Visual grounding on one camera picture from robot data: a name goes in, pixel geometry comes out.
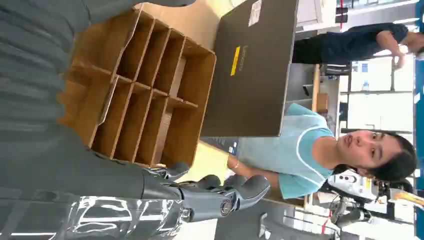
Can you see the standing person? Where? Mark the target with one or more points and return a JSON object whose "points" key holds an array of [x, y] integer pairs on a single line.
{"points": [[344, 44]]}

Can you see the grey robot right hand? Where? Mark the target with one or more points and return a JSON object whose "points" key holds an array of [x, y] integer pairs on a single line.
{"points": [[73, 172]]}

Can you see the seated person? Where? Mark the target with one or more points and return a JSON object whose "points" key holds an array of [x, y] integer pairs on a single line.
{"points": [[298, 149]]}

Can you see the dark grey laptop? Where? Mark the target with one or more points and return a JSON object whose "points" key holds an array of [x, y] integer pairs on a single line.
{"points": [[251, 92]]}

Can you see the white background machine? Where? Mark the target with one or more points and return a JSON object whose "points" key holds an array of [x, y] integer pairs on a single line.
{"points": [[351, 184]]}

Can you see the wooden divided card box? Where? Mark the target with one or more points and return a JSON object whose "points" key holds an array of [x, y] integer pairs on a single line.
{"points": [[145, 99]]}

